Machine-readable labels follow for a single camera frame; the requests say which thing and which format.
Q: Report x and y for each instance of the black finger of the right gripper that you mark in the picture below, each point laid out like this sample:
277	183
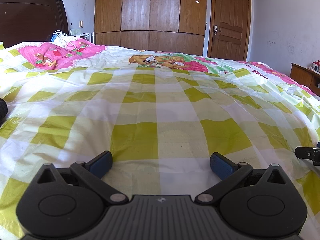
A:
305	152

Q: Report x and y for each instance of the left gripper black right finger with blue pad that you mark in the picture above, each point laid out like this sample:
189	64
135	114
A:
231	175

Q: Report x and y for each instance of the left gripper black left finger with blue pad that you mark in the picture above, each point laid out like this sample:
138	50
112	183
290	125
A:
90	175

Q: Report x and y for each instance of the wooden tv cabinet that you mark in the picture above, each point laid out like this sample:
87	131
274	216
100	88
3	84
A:
305	77

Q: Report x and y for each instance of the checkered cartoon bed sheet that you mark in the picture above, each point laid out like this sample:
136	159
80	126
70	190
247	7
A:
161	115

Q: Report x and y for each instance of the folded black garment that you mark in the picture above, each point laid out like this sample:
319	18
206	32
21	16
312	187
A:
3	110

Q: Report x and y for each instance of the white blue bag pile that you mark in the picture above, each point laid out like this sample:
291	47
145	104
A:
61	39

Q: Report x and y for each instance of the brown wooden door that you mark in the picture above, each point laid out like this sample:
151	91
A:
230	22

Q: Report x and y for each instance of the brown wooden wardrobe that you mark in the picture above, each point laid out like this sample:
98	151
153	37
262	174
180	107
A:
161	25

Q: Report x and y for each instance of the dark wooden headboard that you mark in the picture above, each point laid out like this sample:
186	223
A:
31	20

